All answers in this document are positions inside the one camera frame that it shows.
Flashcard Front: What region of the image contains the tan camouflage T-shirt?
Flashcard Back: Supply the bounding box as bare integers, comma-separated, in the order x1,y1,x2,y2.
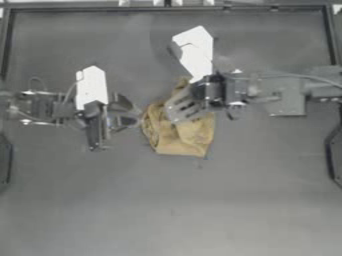
140,76,217,158

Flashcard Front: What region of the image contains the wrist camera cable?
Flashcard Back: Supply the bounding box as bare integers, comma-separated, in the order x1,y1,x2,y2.
239,71,342,90
60,78,86,106

